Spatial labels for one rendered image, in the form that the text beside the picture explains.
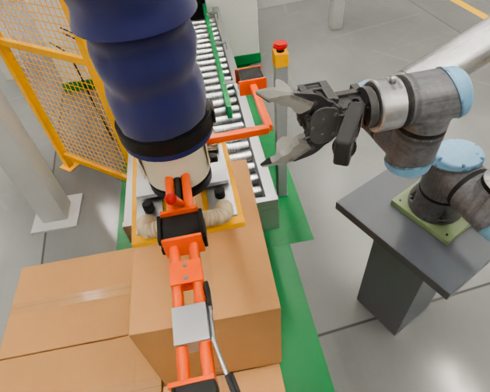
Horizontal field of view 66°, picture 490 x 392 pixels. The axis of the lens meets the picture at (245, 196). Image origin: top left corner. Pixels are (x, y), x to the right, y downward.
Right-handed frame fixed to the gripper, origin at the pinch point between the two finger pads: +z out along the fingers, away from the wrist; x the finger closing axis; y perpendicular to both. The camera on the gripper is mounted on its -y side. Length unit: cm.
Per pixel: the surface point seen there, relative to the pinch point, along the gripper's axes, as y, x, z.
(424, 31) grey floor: 304, -148, -236
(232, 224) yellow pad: 11.3, -35.5, 6.0
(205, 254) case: 17, -54, 15
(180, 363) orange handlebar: -24.7, -23.4, 19.5
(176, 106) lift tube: 18.6, -3.7, 13.0
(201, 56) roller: 220, -93, 0
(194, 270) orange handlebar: -8.1, -22.9, 15.4
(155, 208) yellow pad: 21.1, -34.8, 25.2
